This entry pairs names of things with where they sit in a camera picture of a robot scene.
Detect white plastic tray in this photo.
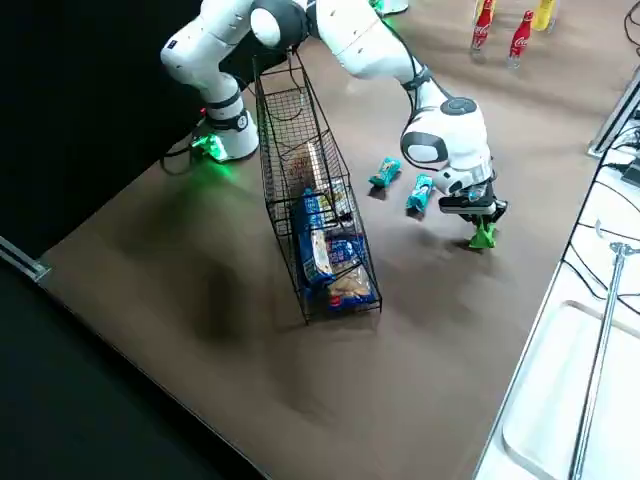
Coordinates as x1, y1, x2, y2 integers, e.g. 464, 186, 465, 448
501, 298, 640, 480

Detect red cola bottle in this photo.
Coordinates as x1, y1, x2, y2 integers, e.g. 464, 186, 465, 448
469, 0, 496, 55
506, 9, 536, 70

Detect teal chips packet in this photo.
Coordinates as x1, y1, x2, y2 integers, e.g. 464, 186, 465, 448
368, 157, 404, 190
404, 173, 435, 212

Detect black base cable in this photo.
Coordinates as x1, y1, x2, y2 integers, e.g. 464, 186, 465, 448
158, 107, 209, 177

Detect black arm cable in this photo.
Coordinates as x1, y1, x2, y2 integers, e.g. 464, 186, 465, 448
384, 19, 437, 132

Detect brown snack box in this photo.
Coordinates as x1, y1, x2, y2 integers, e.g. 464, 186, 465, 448
280, 143, 327, 187

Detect blue white patterned snack packet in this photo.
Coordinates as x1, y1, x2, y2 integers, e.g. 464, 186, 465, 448
324, 233, 367, 274

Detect silver aluminium post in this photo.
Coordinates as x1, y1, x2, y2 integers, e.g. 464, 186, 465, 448
587, 67, 640, 159

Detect blue and white cracker packet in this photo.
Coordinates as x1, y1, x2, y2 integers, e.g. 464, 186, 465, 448
327, 178, 355, 220

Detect silver metal stand rod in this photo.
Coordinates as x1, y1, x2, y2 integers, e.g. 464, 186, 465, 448
568, 241, 632, 480

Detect black wire basket shelf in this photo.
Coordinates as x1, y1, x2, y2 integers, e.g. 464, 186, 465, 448
252, 49, 385, 329

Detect long dark blue snack packet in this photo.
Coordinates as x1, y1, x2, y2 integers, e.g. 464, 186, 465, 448
291, 189, 337, 300

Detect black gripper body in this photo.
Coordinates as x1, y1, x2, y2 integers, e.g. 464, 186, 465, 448
438, 182, 509, 220

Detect white side table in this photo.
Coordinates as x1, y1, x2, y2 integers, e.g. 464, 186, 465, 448
472, 124, 640, 480

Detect green chips packet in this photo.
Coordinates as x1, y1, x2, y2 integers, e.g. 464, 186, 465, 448
467, 219, 500, 251

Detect silver aluminium corner rail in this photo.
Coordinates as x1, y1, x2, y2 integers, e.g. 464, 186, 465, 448
0, 234, 52, 286

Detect blue biscuit packet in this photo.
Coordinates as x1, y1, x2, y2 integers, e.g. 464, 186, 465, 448
324, 272, 377, 315

